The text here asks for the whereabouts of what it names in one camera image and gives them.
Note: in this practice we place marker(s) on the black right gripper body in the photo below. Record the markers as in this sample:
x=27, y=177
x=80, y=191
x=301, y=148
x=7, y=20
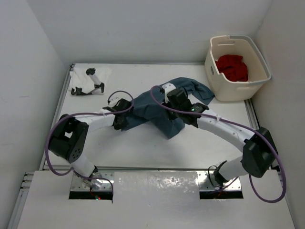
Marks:
x=173, y=115

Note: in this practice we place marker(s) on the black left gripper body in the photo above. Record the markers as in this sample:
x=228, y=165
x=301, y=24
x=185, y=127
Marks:
x=123, y=124

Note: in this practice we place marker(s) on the teal blue t shirt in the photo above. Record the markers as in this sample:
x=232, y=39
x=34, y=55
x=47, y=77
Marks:
x=146, y=110

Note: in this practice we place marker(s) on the white printed t shirt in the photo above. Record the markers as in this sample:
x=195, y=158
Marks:
x=88, y=81

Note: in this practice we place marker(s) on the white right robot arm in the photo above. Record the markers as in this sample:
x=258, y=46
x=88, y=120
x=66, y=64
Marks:
x=254, y=145

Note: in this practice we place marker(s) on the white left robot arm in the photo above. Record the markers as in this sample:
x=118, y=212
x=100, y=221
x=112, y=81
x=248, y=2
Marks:
x=67, y=138

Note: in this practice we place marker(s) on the red t shirt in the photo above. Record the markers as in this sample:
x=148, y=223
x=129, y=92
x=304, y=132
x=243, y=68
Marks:
x=233, y=67

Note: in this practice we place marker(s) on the cream plastic laundry basket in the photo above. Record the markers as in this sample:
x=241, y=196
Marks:
x=258, y=71

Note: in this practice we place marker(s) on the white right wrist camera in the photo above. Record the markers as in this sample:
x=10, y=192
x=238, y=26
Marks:
x=166, y=88

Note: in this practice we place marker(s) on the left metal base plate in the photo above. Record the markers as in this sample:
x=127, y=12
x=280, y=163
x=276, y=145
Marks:
x=103, y=183

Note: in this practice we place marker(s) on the metal base plate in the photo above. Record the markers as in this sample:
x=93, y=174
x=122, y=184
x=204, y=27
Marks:
x=103, y=183
x=207, y=183

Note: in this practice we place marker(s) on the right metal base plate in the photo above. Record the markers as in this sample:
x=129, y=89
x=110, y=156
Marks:
x=207, y=183

